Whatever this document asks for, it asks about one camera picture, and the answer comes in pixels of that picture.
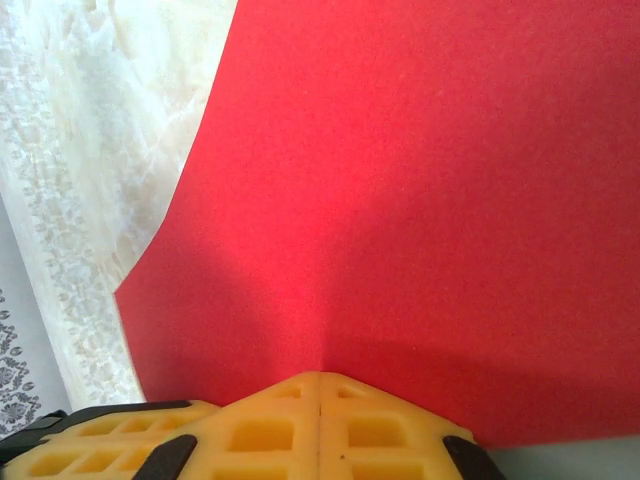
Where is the red square paper sheet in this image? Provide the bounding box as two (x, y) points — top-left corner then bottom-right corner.
(113, 0), (640, 451)

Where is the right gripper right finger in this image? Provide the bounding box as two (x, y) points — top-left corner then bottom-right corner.
(318, 371), (507, 480)

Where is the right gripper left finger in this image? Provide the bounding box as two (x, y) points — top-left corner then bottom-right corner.
(138, 371), (320, 480)

